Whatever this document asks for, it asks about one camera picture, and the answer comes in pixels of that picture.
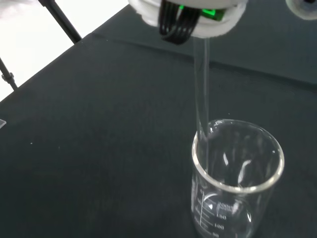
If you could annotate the black bench cloth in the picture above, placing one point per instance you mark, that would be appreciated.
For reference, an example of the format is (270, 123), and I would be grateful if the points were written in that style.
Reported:
(99, 148)

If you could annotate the clear acrylic clip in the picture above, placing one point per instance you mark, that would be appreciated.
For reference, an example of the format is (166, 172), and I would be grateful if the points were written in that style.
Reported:
(2, 123)

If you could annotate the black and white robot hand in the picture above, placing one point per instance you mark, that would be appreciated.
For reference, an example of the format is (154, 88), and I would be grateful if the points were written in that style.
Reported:
(218, 24)

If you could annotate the white round object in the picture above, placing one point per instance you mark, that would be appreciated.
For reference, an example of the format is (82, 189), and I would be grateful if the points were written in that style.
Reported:
(301, 15)

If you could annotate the clear glass beaker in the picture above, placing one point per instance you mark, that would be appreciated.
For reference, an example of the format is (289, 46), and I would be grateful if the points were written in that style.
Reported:
(223, 218)

